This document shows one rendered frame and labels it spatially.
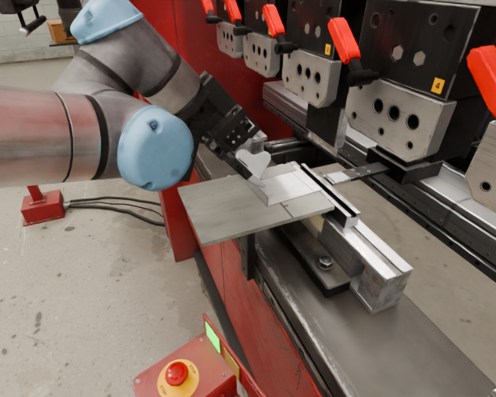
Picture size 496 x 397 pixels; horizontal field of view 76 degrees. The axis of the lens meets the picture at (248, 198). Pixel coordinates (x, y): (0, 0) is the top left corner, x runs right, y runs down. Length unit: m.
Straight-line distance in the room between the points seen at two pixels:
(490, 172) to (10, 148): 0.40
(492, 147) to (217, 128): 0.34
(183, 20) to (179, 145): 1.08
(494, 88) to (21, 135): 0.35
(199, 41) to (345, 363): 1.19
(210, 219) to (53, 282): 1.55
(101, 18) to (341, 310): 0.56
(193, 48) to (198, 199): 0.86
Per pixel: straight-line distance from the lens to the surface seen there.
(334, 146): 0.61
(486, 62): 0.33
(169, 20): 1.35
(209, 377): 0.65
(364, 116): 0.48
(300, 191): 0.65
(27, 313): 1.98
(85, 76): 0.42
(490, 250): 0.75
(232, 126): 0.50
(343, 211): 0.62
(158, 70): 0.44
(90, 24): 0.43
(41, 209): 2.47
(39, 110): 0.28
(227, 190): 0.65
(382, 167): 0.78
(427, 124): 0.41
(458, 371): 0.63
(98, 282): 1.94
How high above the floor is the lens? 1.37
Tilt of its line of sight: 36 degrees down
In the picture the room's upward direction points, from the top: straight up
